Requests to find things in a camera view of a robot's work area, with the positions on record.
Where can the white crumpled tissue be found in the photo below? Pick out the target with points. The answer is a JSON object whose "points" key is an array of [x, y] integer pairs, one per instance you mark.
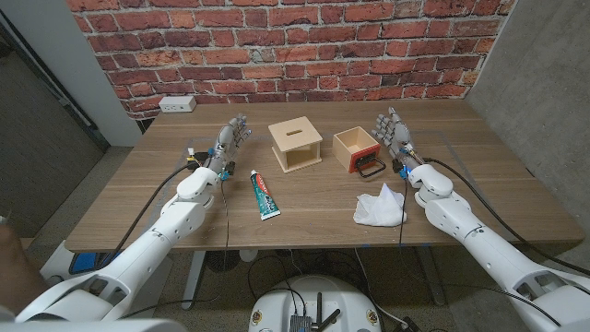
{"points": [[380, 209]]}

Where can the wooden drawer with red front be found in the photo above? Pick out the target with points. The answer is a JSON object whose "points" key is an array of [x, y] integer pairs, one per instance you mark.
{"points": [[343, 147]]}

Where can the wooden box with slot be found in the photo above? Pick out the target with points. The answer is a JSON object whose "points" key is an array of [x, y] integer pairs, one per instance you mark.
{"points": [[295, 136]]}

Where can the grey box with black antennas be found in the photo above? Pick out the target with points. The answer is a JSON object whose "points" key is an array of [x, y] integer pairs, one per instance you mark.
{"points": [[300, 323]]}

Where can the person leg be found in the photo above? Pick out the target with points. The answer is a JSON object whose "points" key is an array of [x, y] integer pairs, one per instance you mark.
{"points": [[14, 272]]}

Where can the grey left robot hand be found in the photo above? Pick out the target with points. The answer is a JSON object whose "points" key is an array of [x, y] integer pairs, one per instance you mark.
{"points": [[225, 143]]}

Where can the white robot torso base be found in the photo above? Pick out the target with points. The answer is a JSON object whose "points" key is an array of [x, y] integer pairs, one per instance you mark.
{"points": [[276, 304]]}

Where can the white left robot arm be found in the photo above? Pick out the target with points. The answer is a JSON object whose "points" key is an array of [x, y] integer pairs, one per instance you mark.
{"points": [[184, 216]]}

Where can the white power outlet strip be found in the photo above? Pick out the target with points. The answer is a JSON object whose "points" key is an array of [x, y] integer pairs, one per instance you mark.
{"points": [[177, 104]]}

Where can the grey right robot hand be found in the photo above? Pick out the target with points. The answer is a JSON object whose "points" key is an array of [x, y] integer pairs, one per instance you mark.
{"points": [[398, 136]]}

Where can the grey table leg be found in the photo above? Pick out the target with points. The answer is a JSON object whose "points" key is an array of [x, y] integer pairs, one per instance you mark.
{"points": [[431, 276]]}

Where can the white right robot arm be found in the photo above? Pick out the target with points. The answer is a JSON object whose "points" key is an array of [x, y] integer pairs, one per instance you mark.
{"points": [[461, 221]]}

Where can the green red toothpaste tube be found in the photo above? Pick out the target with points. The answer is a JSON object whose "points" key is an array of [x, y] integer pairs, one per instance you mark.
{"points": [[263, 196]]}

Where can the printed brick wall backdrop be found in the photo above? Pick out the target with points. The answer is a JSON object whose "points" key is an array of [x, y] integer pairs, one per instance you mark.
{"points": [[295, 50]]}

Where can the white table leg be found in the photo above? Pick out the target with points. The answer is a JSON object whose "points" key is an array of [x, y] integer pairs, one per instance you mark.
{"points": [[193, 276]]}

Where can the white board with blue pedals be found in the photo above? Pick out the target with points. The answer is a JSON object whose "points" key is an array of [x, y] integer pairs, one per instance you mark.
{"points": [[85, 263]]}

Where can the black round floor object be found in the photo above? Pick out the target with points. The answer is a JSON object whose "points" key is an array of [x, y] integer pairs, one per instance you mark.
{"points": [[222, 260]]}

